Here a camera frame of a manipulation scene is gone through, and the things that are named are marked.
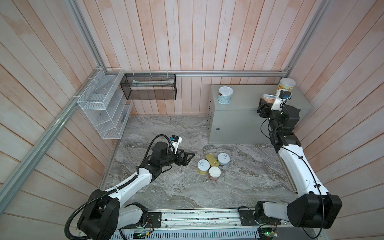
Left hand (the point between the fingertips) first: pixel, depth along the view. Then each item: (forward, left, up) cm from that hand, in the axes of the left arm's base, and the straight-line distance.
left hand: (188, 155), depth 80 cm
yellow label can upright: (-2, -9, -10) cm, 13 cm away
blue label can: (+3, -22, -10) cm, 24 cm away
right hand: (+18, -39, +25) cm, 50 cm away
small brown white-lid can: (-6, -15, -9) cm, 19 cm away
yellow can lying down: (+3, -15, -11) cm, 19 cm away
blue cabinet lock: (+18, -18, +1) cm, 26 cm away
